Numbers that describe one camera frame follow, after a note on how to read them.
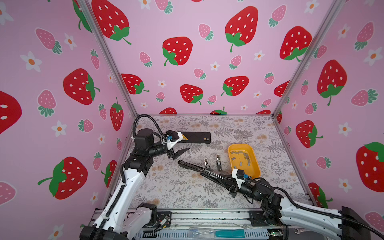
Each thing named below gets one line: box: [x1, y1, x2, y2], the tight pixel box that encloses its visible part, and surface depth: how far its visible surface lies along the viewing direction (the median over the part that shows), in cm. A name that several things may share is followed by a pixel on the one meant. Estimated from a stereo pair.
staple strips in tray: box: [230, 151, 251, 169], surface depth 98 cm
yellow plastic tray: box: [228, 143, 261, 180], surface depth 97 cm
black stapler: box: [178, 160, 234, 189], surface depth 71 cm
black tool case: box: [177, 131, 211, 144], surface depth 106 cm
